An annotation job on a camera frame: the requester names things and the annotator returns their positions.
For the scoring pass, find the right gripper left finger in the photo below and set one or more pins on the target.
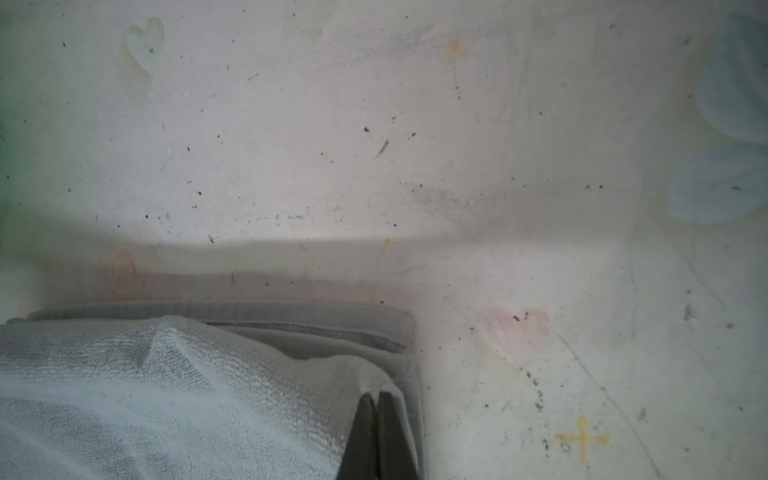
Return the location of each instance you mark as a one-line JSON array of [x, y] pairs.
[[360, 458]]

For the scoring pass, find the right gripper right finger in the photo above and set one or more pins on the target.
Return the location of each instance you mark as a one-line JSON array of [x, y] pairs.
[[394, 457]]

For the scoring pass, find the plain grey towel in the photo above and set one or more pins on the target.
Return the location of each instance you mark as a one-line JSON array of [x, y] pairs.
[[199, 389]]

